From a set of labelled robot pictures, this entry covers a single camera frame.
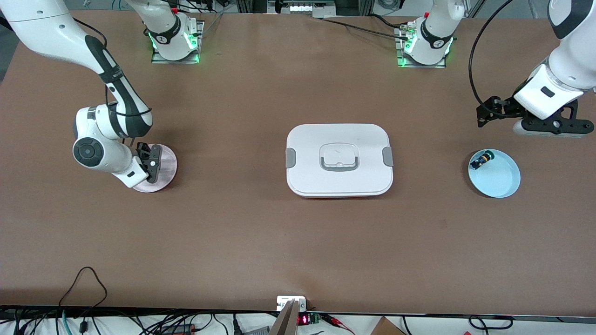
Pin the grey metal bar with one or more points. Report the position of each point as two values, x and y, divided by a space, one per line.
285 323

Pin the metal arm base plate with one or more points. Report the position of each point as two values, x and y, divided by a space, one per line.
421 65
199 28

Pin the pink round plate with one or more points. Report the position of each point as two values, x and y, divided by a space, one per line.
168 165

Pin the black power adapter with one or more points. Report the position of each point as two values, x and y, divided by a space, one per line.
179 328

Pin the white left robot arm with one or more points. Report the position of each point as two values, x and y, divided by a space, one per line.
568 60

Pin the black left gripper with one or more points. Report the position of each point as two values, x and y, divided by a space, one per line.
504 110

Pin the brown cardboard piece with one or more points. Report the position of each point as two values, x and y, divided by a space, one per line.
386 327

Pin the white lunch box grey latches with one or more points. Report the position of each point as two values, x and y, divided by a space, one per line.
339 139

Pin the red digit display board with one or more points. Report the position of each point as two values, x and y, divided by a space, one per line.
303 319

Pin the white electronic module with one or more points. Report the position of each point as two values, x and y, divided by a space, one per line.
305 7

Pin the red probe leads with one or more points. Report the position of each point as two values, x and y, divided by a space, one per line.
340 324

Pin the white socket box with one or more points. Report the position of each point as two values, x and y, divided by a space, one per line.
285 301

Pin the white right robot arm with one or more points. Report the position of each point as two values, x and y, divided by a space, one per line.
100 156

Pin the light blue round plate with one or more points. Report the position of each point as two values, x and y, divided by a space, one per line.
498 179

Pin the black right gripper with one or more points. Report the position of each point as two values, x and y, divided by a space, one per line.
143 151

